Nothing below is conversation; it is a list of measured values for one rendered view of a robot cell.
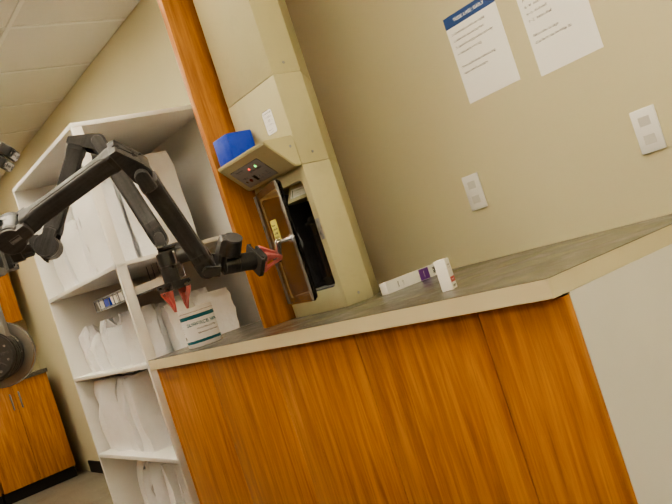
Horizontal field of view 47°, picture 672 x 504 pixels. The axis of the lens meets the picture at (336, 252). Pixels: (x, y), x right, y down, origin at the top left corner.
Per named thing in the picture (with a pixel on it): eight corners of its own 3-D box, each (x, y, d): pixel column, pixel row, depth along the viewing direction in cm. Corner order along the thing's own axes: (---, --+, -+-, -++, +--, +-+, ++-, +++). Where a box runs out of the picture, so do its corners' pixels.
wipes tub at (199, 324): (213, 340, 303) (201, 303, 303) (228, 336, 293) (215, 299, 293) (183, 350, 296) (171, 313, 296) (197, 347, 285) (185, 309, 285)
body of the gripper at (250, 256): (251, 242, 245) (230, 246, 241) (267, 258, 238) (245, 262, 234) (249, 260, 248) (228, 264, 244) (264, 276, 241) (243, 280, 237)
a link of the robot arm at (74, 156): (72, 132, 268) (67, 124, 259) (112, 142, 270) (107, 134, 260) (36, 257, 262) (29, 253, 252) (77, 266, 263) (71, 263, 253)
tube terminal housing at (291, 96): (350, 298, 285) (285, 99, 286) (405, 284, 259) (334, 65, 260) (295, 318, 271) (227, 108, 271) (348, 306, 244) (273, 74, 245)
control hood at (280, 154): (254, 190, 271) (245, 163, 271) (302, 164, 245) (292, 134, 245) (225, 197, 264) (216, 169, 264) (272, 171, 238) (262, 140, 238)
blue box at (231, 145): (245, 162, 270) (237, 137, 270) (258, 154, 261) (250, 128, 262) (220, 167, 264) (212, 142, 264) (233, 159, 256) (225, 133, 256)
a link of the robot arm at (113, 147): (120, 126, 209) (124, 142, 201) (152, 162, 217) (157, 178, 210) (-11, 222, 212) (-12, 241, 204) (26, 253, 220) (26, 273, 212)
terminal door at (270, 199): (292, 304, 269) (256, 195, 270) (317, 300, 241) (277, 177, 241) (289, 305, 269) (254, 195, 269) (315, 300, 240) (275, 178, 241)
